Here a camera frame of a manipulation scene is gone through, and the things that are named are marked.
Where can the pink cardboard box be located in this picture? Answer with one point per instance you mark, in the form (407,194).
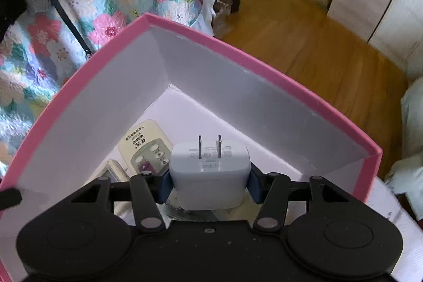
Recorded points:
(231,93)

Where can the white rounded plug charger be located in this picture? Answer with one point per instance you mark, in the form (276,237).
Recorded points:
(208,176)

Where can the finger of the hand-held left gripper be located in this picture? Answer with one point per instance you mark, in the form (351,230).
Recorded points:
(10,198)

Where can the floral quilt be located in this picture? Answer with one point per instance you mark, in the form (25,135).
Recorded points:
(99,4)

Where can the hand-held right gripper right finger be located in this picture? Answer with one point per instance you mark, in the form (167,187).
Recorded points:
(253,186)

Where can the grey down jacket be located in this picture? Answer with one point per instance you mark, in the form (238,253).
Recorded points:
(413,136)

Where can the light wooden wardrobe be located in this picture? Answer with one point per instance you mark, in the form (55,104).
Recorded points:
(403,14)

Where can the cream remote control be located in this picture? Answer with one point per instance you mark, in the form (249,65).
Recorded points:
(145,143)

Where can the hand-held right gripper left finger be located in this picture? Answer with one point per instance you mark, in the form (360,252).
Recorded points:
(165,186)

